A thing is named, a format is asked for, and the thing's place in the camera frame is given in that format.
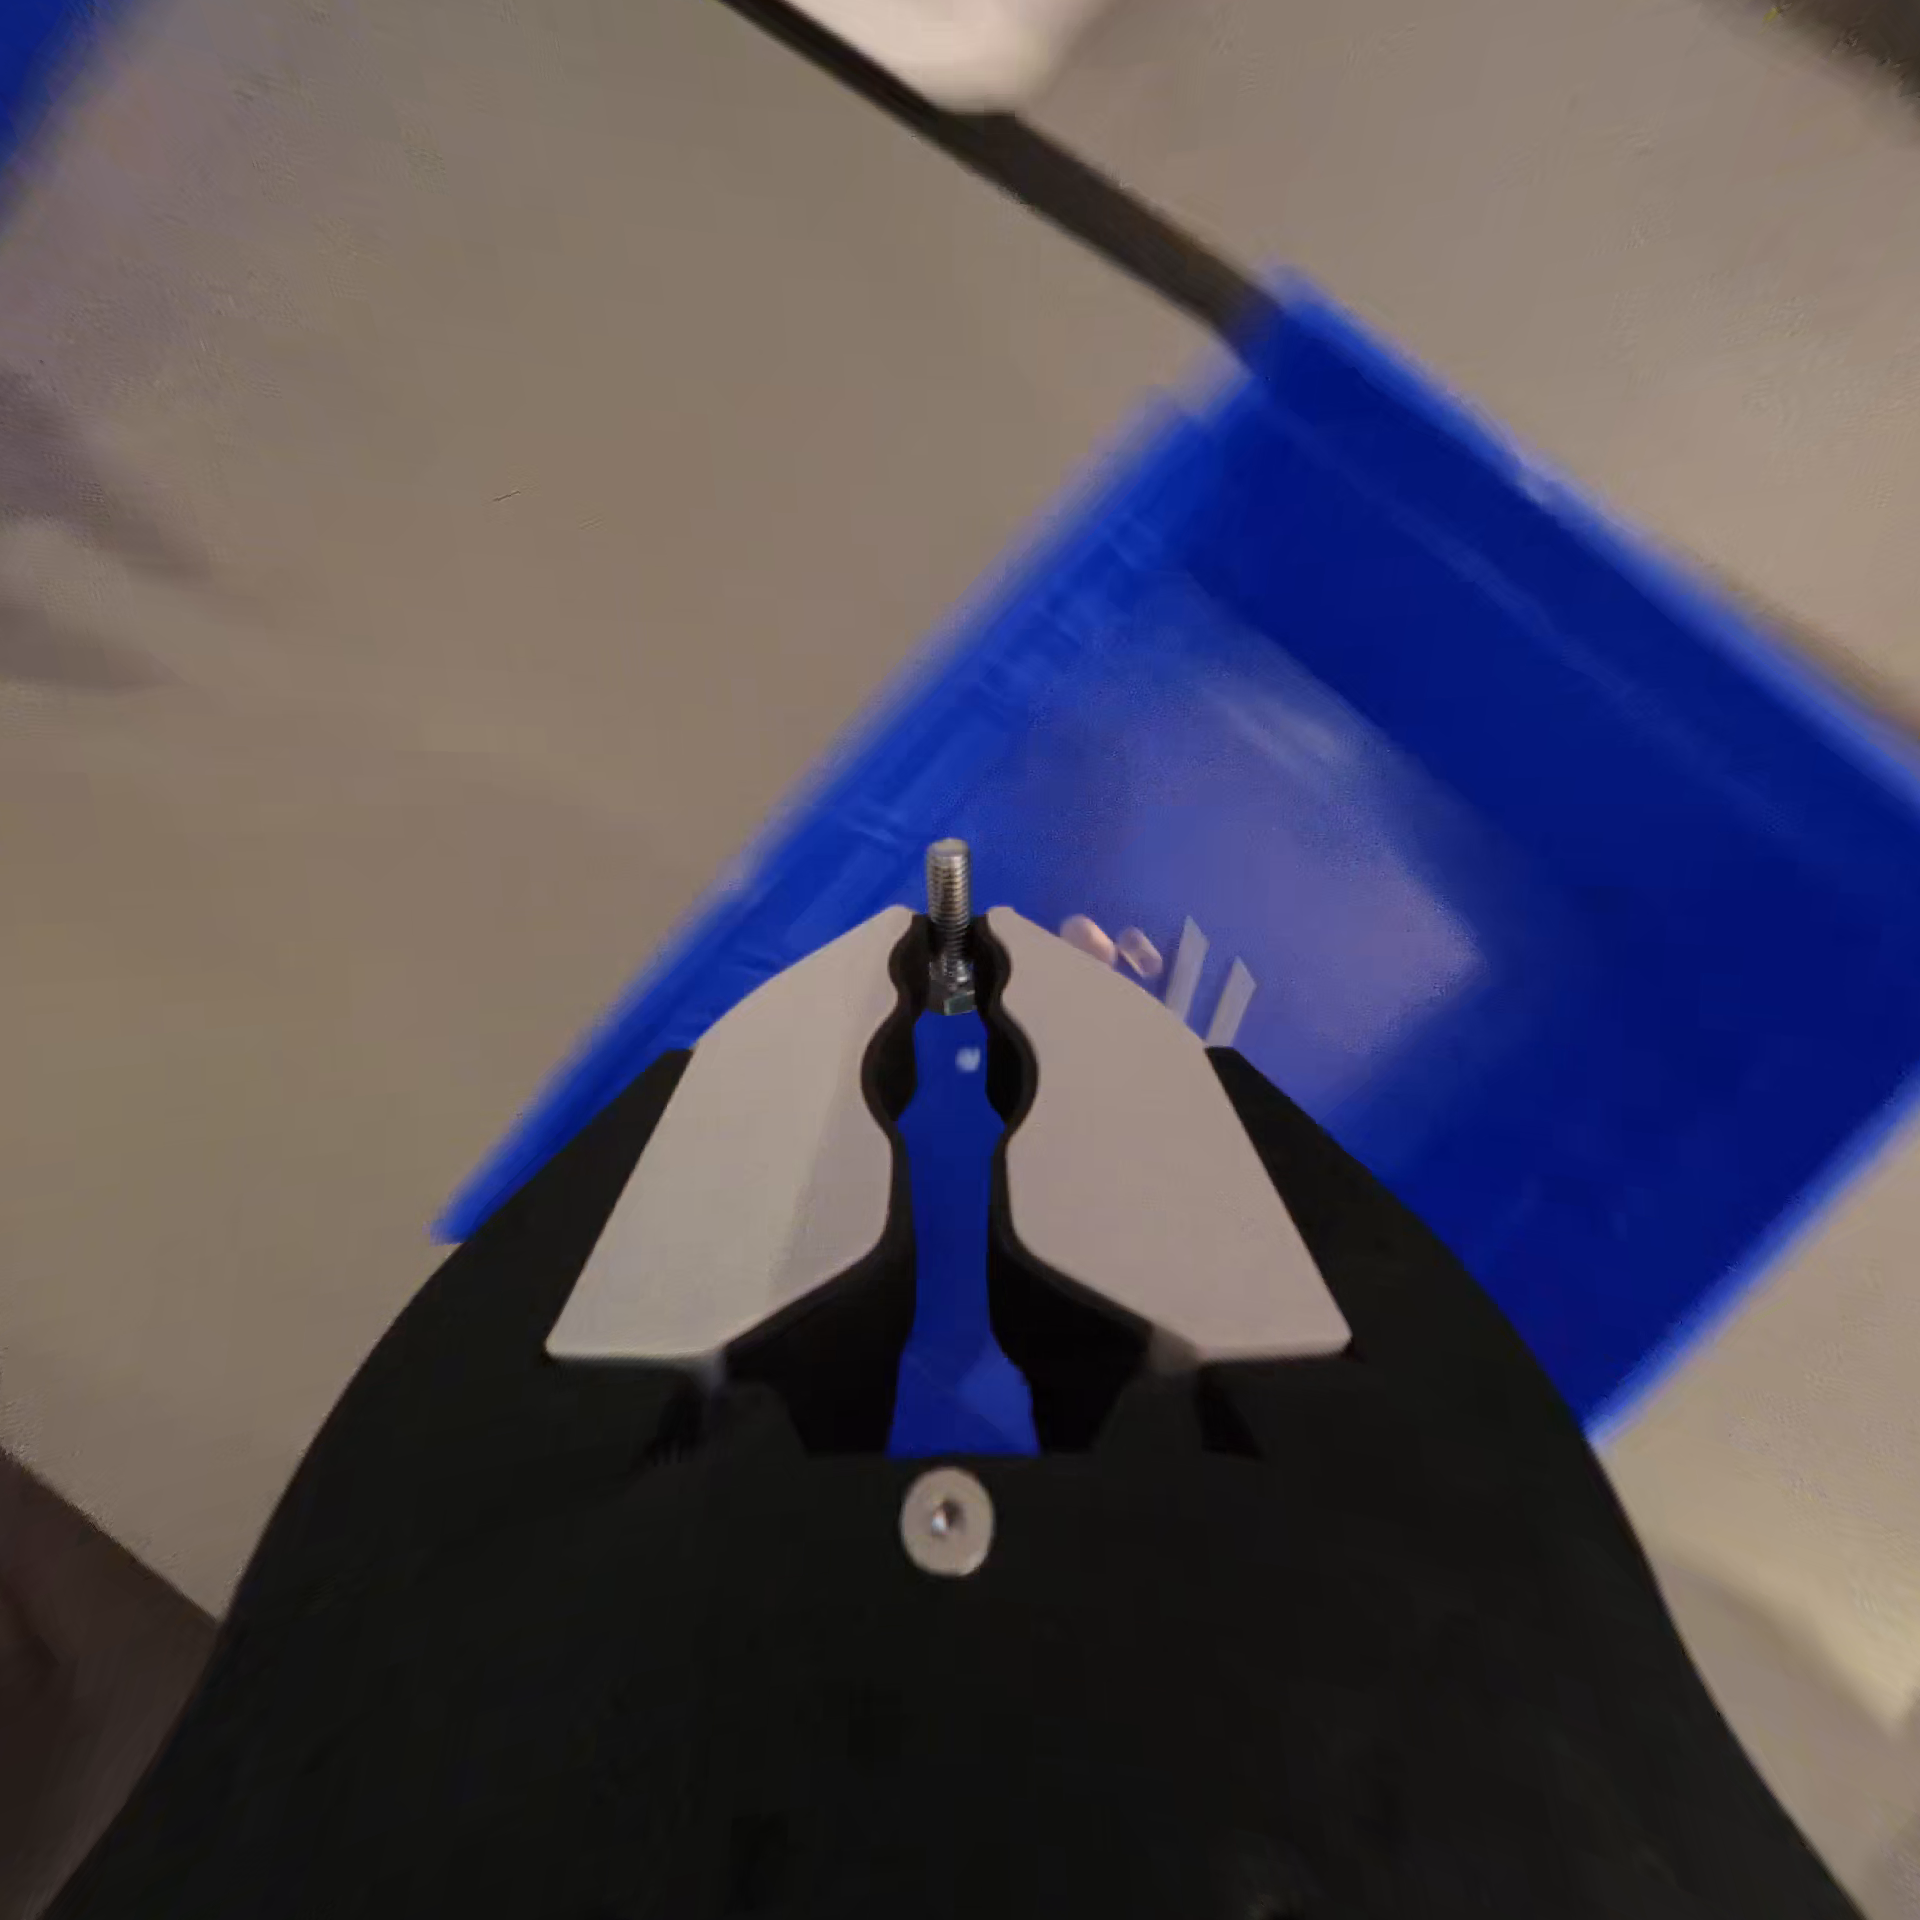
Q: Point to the thin short steel bolt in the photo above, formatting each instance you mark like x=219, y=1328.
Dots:
x=949, y=902

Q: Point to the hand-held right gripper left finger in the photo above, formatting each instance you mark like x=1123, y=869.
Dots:
x=750, y=1171

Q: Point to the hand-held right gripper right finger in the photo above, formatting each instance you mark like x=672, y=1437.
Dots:
x=1170, y=1185

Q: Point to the white stand base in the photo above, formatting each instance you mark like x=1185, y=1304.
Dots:
x=960, y=38

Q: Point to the blue plastic bin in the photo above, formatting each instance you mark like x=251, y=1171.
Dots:
x=1501, y=902
x=31, y=45

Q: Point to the small metal part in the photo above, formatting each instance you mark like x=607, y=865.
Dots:
x=1088, y=941
x=1137, y=955

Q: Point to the slim metal part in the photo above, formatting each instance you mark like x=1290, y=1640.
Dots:
x=1189, y=967
x=1230, y=1001

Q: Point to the small steel hex nut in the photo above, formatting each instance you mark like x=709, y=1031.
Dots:
x=951, y=988

